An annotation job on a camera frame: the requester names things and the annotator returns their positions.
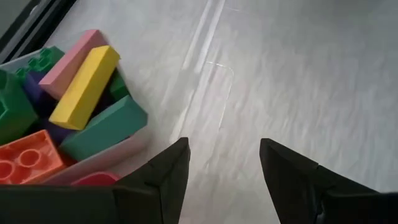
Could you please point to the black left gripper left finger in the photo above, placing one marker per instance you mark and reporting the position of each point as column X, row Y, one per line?
column 161, row 186

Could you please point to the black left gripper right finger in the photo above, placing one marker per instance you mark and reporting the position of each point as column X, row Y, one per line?
column 295, row 189

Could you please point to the teal wooden plank block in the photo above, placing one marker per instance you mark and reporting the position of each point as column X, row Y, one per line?
column 105, row 127

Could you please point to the green wooden plank block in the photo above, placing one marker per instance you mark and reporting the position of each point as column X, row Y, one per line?
column 118, row 87

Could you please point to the yellow wooden plank block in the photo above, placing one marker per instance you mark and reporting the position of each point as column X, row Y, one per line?
column 84, row 90

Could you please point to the long orange stud brick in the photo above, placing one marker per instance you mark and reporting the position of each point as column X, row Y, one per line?
column 37, row 168

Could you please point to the thin pink stick block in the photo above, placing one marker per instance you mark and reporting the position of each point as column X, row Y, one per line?
column 71, row 62

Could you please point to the purple wooden plank block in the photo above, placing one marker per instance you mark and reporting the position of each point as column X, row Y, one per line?
column 35, row 93

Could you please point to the clear plastic bin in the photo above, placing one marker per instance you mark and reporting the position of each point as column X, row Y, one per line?
column 109, row 158

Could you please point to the pink plastic bin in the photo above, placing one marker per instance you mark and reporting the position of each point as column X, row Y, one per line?
column 96, row 180

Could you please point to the black aluminium table frame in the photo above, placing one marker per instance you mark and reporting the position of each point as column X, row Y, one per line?
column 40, row 18

